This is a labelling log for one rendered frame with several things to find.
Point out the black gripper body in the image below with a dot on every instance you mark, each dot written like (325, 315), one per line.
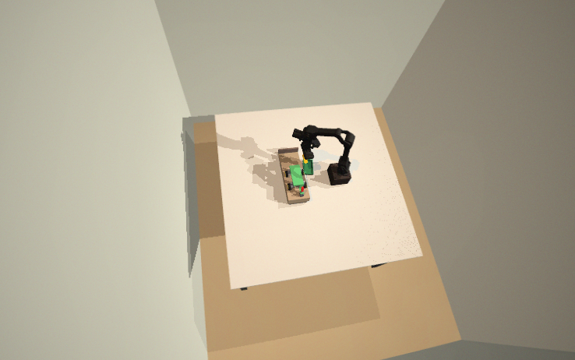
(307, 147)

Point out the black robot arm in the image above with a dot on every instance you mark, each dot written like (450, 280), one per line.
(310, 133)

